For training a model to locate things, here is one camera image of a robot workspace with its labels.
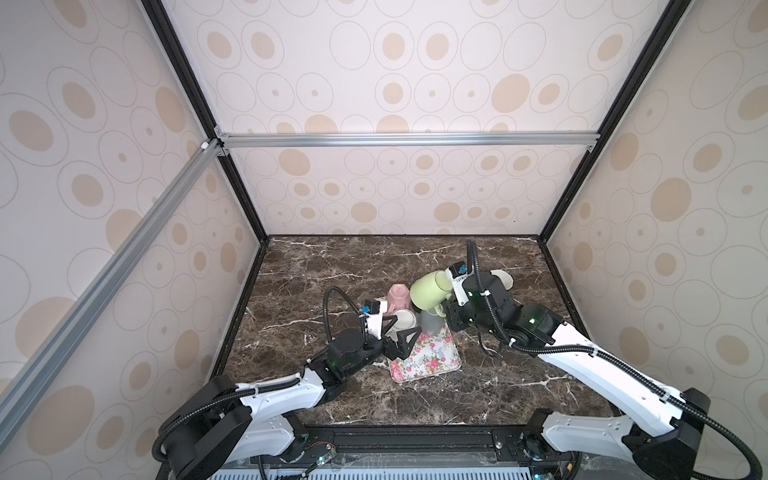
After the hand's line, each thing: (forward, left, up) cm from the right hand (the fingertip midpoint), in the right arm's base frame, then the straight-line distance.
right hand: (446, 302), depth 74 cm
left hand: (-4, +7, -3) cm, 9 cm away
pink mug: (+10, +12, -13) cm, 20 cm away
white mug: (+4, +9, -15) cm, 18 cm away
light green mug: (0, +4, +4) cm, 6 cm away
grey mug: (+3, +2, -16) cm, 17 cm away
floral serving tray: (-4, +2, -22) cm, 23 cm away
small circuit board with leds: (-29, +29, -21) cm, 46 cm away
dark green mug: (+17, -23, -13) cm, 31 cm away
